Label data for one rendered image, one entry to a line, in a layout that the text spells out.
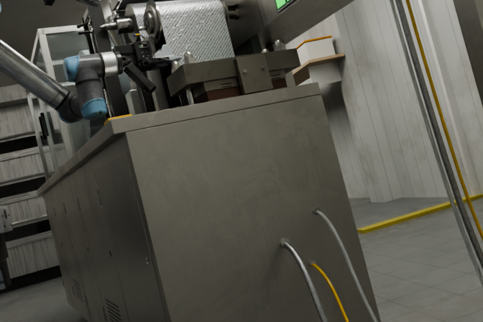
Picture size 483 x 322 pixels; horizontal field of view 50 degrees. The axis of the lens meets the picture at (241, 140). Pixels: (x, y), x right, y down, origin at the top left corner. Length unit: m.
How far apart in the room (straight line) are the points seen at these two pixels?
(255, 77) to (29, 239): 5.17
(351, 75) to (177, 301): 4.43
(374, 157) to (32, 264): 3.99
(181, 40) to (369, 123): 3.99
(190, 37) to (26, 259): 5.05
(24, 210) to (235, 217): 5.22
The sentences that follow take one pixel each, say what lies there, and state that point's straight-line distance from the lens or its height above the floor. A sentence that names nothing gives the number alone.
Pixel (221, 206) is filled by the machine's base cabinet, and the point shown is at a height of 0.61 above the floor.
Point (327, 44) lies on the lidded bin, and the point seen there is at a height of 1.74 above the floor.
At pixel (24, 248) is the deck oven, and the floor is 0.42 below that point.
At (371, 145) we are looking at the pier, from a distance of 5.56.
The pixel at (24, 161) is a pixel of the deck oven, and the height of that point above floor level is 1.40.
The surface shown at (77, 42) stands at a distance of 2.79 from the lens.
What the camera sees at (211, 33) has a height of 1.17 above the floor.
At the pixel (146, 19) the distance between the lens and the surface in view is 1.84.
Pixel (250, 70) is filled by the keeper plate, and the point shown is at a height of 0.98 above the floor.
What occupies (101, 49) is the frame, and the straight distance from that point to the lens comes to 2.05.
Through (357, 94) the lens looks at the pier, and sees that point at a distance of 5.57.
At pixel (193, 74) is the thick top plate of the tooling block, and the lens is 1.53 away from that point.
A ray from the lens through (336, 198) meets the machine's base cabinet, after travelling 1.62.
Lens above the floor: 0.70
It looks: 3 degrees up
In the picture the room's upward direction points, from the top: 14 degrees counter-clockwise
